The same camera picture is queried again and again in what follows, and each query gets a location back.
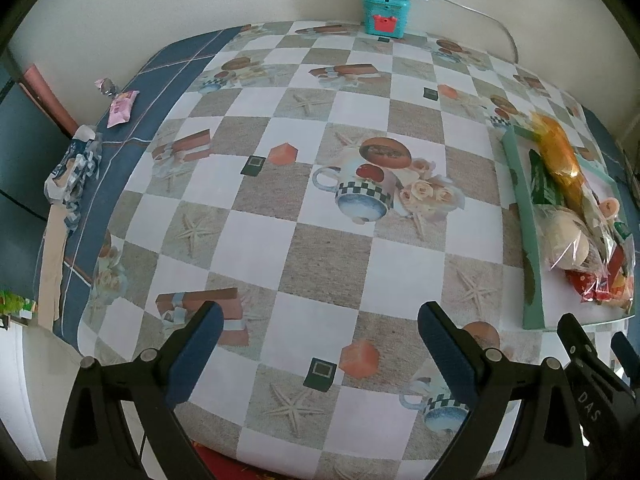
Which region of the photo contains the white tray with teal rim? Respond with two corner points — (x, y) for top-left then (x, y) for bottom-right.
(501, 125), (640, 331)

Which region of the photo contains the dark teal cabinet door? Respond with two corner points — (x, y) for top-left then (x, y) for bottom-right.
(0, 72), (68, 221)

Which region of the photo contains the checked printed tablecloth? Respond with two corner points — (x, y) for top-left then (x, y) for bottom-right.
(82, 20), (601, 480)

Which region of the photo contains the small pink packet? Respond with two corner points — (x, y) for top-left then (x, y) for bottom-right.
(107, 89), (141, 128)

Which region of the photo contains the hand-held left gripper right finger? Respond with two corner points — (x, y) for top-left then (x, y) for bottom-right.
(417, 301), (587, 480)

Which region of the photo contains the red cloth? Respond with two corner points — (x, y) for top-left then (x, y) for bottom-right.
(192, 442), (281, 480)

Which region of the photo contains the dark green snack packet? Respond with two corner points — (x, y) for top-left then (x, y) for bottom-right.
(527, 150), (568, 206)

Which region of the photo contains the blue tiled table cover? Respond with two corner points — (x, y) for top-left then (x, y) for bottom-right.
(32, 25), (628, 356)

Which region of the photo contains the brown roll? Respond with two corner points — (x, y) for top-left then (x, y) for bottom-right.
(20, 62), (81, 133)

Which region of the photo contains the orange snack packet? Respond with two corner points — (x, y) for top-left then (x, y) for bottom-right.
(530, 112), (586, 211)

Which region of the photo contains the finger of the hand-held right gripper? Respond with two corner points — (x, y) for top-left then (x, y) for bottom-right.
(611, 331), (640, 386)
(557, 312), (598, 376)

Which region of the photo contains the round bread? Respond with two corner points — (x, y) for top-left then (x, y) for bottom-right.
(532, 205), (608, 273)

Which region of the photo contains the blue white patterned cloth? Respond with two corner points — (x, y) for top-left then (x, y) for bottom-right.
(44, 125), (103, 233)

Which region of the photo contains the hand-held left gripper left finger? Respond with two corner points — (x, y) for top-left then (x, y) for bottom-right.
(56, 301), (224, 480)

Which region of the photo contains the large red snack bag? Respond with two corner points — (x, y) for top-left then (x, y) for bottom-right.
(565, 245), (636, 306)

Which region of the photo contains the teal box with red crab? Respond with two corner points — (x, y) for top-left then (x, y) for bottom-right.
(362, 0), (412, 40)

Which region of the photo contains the thin white cable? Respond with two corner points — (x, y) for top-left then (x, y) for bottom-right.
(427, 0), (518, 63)

